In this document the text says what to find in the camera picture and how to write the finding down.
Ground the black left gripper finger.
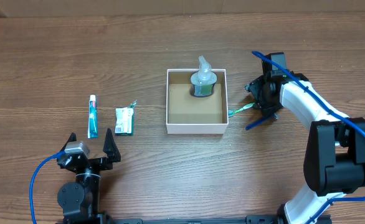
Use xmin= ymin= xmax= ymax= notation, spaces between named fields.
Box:
xmin=103 ymin=128 xmax=121 ymax=162
xmin=64 ymin=133 xmax=77 ymax=149

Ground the blue disposable razor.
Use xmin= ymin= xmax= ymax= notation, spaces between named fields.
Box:
xmin=245 ymin=113 xmax=279 ymax=131

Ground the green toothbrush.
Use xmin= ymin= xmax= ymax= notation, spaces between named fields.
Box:
xmin=228 ymin=103 xmax=255 ymax=117

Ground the clear soap pump bottle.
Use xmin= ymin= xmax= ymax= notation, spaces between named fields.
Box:
xmin=190 ymin=55 xmax=217 ymax=98

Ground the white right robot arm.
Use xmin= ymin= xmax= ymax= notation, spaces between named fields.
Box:
xmin=245 ymin=51 xmax=365 ymax=223

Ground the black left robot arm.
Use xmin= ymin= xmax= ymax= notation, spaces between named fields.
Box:
xmin=57 ymin=129 xmax=121 ymax=224

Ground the teal toothpaste tube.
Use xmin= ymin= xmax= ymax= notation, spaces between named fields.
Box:
xmin=87 ymin=95 xmax=98 ymax=139

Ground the green white floss packet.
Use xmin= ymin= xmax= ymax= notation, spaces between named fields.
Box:
xmin=115 ymin=100 xmax=137 ymax=136

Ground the white cardboard box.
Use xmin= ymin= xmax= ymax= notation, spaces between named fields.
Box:
xmin=166 ymin=68 xmax=229 ymax=134

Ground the blue left camera cable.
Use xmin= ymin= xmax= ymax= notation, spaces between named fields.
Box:
xmin=29 ymin=151 xmax=67 ymax=224

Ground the blue camera cable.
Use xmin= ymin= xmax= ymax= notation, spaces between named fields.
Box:
xmin=251 ymin=50 xmax=365 ymax=224
xmin=29 ymin=151 xmax=67 ymax=224

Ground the blue right camera cable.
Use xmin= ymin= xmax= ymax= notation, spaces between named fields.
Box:
xmin=251 ymin=50 xmax=365 ymax=224

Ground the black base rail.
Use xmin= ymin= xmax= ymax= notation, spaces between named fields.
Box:
xmin=113 ymin=215 xmax=284 ymax=224

